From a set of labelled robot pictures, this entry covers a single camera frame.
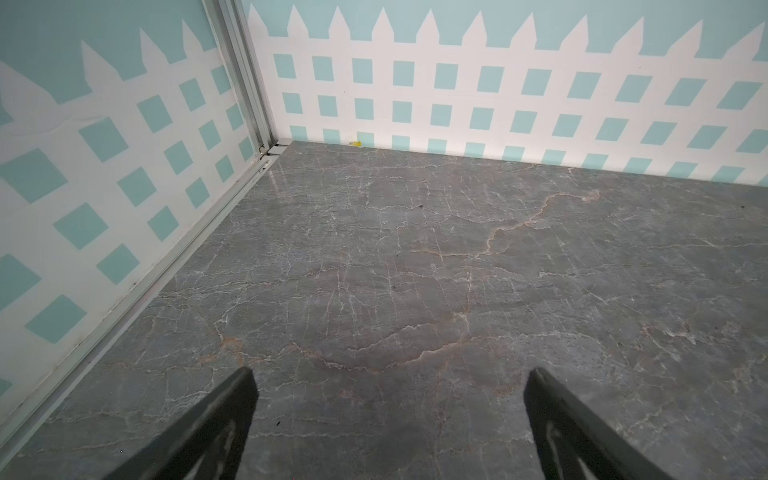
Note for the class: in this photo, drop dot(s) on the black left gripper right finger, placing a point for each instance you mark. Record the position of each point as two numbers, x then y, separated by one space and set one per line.
572 442

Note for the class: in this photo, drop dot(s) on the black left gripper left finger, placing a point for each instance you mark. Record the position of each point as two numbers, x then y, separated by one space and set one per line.
207 441

